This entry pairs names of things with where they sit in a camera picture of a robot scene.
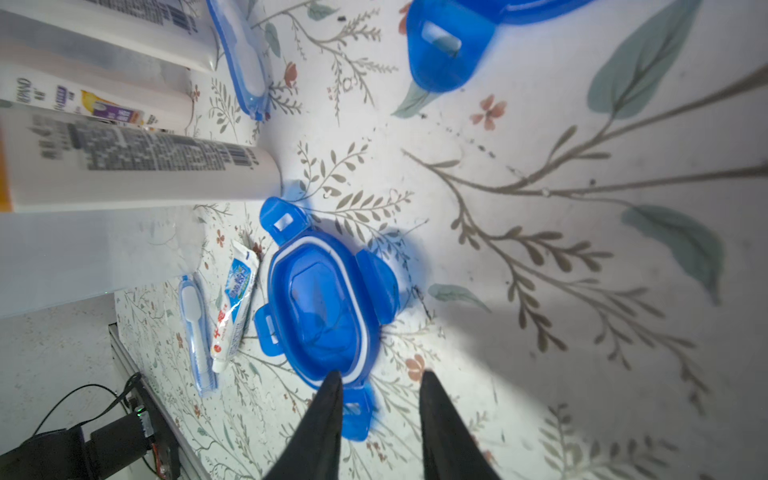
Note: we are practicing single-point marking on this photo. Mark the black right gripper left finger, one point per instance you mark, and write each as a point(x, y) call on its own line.
point(314, 450)

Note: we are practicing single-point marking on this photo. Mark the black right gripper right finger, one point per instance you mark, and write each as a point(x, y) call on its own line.
point(448, 449)

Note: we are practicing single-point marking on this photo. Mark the yellow cap bottle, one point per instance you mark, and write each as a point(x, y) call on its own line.
point(161, 29)
point(79, 89)
point(53, 162)

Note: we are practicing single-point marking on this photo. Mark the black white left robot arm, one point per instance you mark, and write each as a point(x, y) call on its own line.
point(70, 454)

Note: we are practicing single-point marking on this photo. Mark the small toothpaste tube front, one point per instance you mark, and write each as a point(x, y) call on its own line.
point(235, 308)

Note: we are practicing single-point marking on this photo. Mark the blue lid front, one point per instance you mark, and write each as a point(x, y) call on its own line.
point(325, 308)

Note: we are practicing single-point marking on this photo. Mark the blue lid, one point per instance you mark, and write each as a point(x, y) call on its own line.
point(447, 39)
point(325, 308)

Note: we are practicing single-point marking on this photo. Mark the clear plastic container centre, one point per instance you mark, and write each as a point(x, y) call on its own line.
point(50, 259)

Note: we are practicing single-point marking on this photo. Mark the blue lid right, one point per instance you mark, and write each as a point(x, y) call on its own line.
point(447, 39)

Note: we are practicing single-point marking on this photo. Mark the blue toothbrush case back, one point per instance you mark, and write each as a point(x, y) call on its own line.
point(246, 55)

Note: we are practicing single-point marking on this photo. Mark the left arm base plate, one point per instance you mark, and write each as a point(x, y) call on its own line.
point(174, 456)

